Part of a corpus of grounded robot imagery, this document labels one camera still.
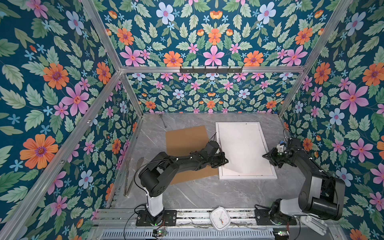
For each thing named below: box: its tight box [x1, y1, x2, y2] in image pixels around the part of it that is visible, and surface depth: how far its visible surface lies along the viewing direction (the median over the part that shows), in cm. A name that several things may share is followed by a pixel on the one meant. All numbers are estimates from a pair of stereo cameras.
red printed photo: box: [219, 123, 273, 175], surface depth 100 cm
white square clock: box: [210, 206, 231, 231], surface depth 72 cm
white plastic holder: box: [300, 216, 328, 236], surface depth 72 cm
